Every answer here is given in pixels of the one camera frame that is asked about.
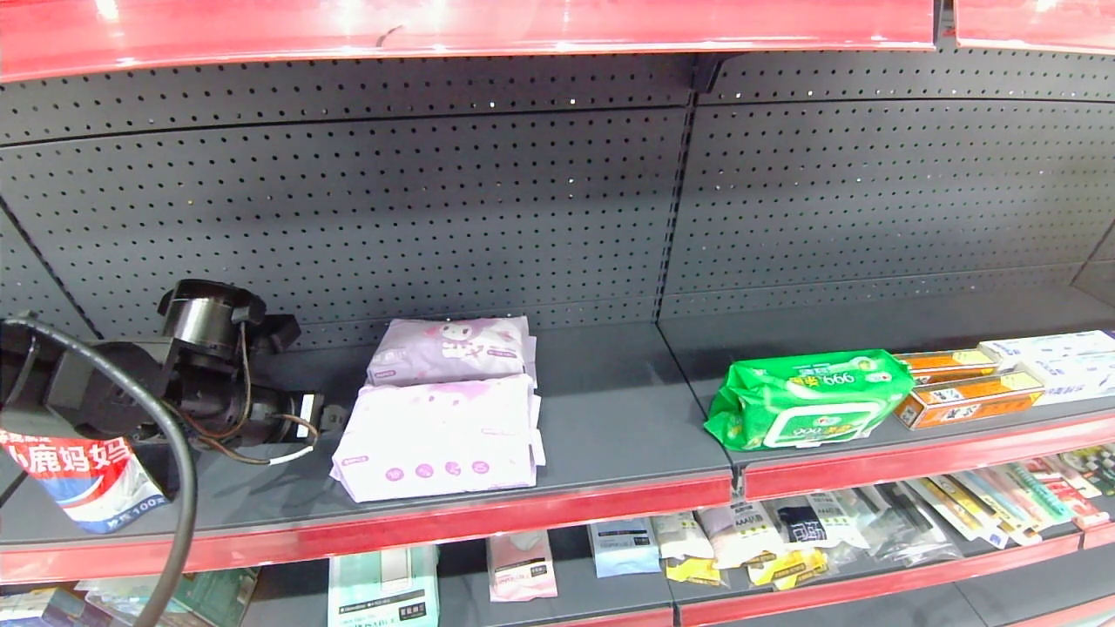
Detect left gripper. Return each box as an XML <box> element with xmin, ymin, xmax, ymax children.
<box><xmin>179</xmin><ymin>374</ymin><xmax>348</xmax><ymax>442</ymax></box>

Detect black shop shelf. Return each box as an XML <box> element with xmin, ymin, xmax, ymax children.
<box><xmin>0</xmin><ymin>0</ymin><xmax>1115</xmax><ymax>627</ymax></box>

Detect pink tissue pack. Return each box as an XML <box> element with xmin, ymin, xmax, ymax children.
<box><xmin>366</xmin><ymin>316</ymin><xmax>538</xmax><ymax>388</ymax></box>
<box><xmin>330</xmin><ymin>374</ymin><xmax>547</xmax><ymax>503</ymax></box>

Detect green flat pack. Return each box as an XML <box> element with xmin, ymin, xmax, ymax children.
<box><xmin>77</xmin><ymin>566</ymin><xmax>262</xmax><ymax>627</ymax></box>

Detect red white blue bag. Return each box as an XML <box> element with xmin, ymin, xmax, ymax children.
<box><xmin>0</xmin><ymin>429</ymin><xmax>168</xmax><ymax>534</ymax></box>

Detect teal white pack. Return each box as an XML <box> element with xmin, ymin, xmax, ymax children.
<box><xmin>328</xmin><ymin>546</ymin><xmax>441</xmax><ymax>627</ymax></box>

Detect blue box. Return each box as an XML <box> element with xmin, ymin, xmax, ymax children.
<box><xmin>0</xmin><ymin>587</ymin><xmax>88</xmax><ymax>627</ymax></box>

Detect pink small pack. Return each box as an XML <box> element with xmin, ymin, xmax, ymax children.
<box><xmin>486</xmin><ymin>530</ymin><xmax>559</xmax><ymax>603</ymax></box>

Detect blue white pack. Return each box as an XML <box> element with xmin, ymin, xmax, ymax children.
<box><xmin>587</xmin><ymin>517</ymin><xmax>662</xmax><ymax>578</ymax></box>

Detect white small pack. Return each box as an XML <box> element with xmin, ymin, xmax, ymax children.
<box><xmin>651</xmin><ymin>512</ymin><xmax>717</xmax><ymax>561</ymax></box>

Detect yellow small pack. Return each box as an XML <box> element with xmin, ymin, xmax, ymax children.
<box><xmin>664</xmin><ymin>557</ymin><xmax>725</xmax><ymax>587</ymax></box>
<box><xmin>747</xmin><ymin>548</ymin><xmax>829</xmax><ymax>591</ymax></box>

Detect white pink pack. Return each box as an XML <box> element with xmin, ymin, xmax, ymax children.
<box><xmin>696</xmin><ymin>501</ymin><xmax>786</xmax><ymax>570</ymax></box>

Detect green wet wipes pack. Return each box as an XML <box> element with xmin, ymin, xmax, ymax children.
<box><xmin>704</xmin><ymin>349</ymin><xmax>916</xmax><ymax>451</ymax></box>

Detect black white pack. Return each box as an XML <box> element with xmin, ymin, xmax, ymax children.
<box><xmin>770</xmin><ymin>491</ymin><xmax>870</xmax><ymax>552</ymax></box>

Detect clear plastic pack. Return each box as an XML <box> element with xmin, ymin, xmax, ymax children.
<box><xmin>857</xmin><ymin>482</ymin><xmax>962</xmax><ymax>568</ymax></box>

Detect orange box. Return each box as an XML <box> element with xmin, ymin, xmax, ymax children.
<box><xmin>895</xmin><ymin>348</ymin><xmax>1000</xmax><ymax>385</ymax></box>
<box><xmin>895</xmin><ymin>372</ymin><xmax>1045</xmax><ymax>430</ymax></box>

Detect yellow toothbrush pack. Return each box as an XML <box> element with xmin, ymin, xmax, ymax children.
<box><xmin>906</xmin><ymin>474</ymin><xmax>1011</xmax><ymax>550</ymax></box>

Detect green toothbrush pack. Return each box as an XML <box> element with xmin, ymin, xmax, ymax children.
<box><xmin>963</xmin><ymin>462</ymin><xmax>1074</xmax><ymax>547</ymax></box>

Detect white box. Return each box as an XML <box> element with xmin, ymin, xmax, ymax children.
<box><xmin>1017</xmin><ymin>353</ymin><xmax>1115</xmax><ymax>407</ymax></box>
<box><xmin>978</xmin><ymin>330</ymin><xmax>1115</xmax><ymax>367</ymax></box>

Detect red toothbrush pack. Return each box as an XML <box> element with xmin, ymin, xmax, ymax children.
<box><xmin>1021</xmin><ymin>455</ymin><xmax>1112</xmax><ymax>531</ymax></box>

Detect green patterned pack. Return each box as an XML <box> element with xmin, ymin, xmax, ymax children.
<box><xmin>1058</xmin><ymin>443</ymin><xmax>1115</xmax><ymax>498</ymax></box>

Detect black cable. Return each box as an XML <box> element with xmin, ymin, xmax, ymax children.
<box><xmin>0</xmin><ymin>315</ymin><xmax>199</xmax><ymax>627</ymax></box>

